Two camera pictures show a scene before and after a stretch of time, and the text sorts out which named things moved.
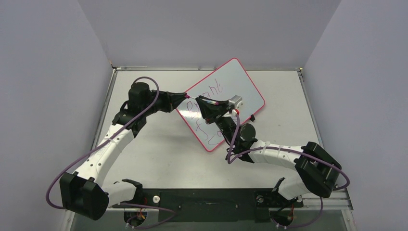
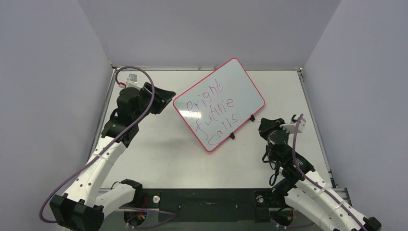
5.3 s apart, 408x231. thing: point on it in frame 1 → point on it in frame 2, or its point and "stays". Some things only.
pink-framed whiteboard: [230, 80] stays
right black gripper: [217, 113] → [267, 125]
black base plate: [215, 205] stays
